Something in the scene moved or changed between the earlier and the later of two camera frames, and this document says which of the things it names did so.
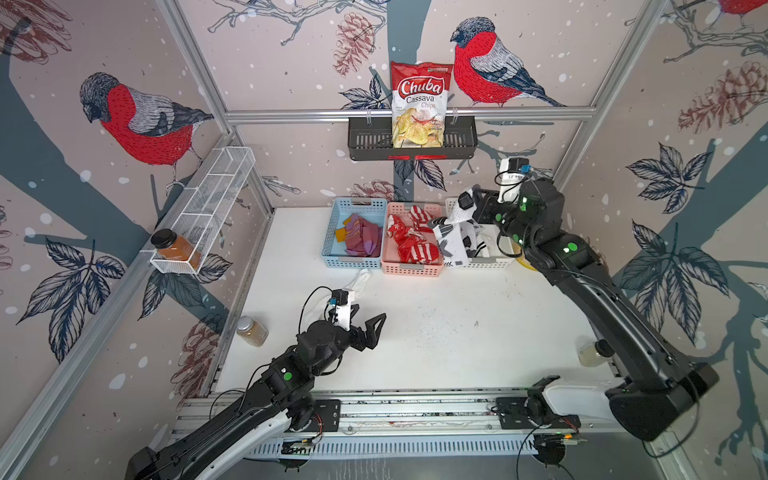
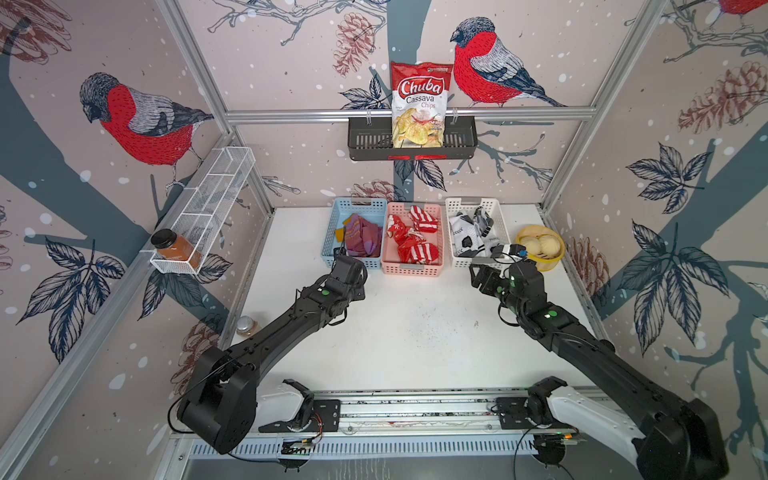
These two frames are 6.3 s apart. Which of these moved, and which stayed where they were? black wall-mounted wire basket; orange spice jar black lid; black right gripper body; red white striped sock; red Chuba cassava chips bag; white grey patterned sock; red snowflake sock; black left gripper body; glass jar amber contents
Moved: white grey patterned sock; black left gripper body; black right gripper body
Stayed: red white striped sock; glass jar amber contents; black wall-mounted wire basket; red Chuba cassava chips bag; orange spice jar black lid; red snowflake sock
